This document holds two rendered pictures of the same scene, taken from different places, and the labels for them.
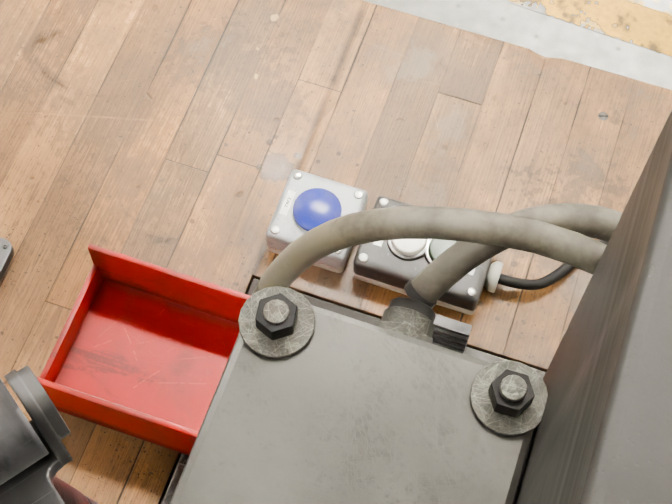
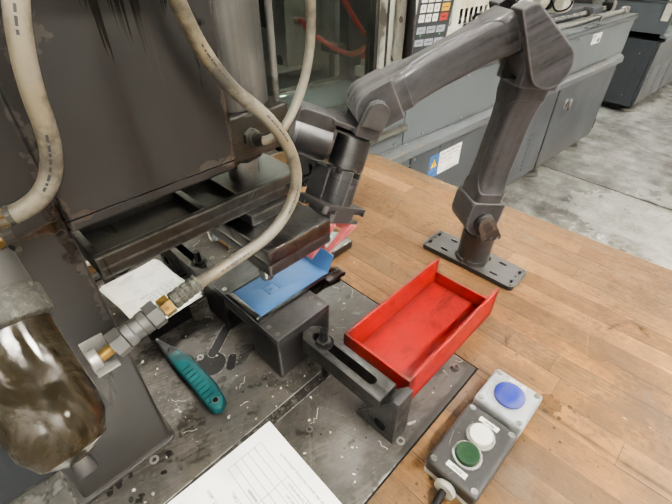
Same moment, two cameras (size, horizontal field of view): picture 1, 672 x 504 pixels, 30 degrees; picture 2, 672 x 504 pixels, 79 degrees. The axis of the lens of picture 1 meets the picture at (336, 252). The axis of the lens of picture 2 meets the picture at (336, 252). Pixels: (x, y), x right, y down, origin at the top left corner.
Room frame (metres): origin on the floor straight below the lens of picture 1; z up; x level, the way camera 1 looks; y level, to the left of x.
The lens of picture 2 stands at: (0.41, -0.37, 1.43)
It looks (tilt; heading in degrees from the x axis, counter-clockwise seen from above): 38 degrees down; 117
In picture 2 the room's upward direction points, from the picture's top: straight up
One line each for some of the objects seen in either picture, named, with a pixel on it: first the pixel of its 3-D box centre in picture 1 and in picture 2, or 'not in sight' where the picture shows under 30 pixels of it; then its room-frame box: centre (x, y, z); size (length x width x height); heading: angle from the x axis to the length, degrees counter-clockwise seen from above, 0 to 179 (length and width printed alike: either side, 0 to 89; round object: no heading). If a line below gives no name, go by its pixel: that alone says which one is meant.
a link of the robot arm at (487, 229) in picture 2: not in sight; (479, 218); (0.36, 0.32, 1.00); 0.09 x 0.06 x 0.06; 128
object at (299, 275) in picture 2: not in sight; (284, 274); (0.12, 0.02, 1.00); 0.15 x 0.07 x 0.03; 73
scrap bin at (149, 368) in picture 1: (212, 373); (423, 322); (0.34, 0.09, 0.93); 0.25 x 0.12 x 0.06; 73
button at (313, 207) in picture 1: (317, 213); (508, 397); (0.48, 0.02, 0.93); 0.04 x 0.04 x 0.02
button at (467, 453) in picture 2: (445, 253); (466, 456); (0.45, -0.09, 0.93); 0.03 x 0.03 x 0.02
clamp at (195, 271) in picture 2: not in sight; (190, 263); (-0.08, 0.02, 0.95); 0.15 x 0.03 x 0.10; 163
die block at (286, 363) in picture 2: not in sight; (264, 309); (0.10, -0.01, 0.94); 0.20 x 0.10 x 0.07; 163
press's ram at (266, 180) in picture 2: not in sight; (194, 166); (0.09, -0.08, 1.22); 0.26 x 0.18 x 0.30; 73
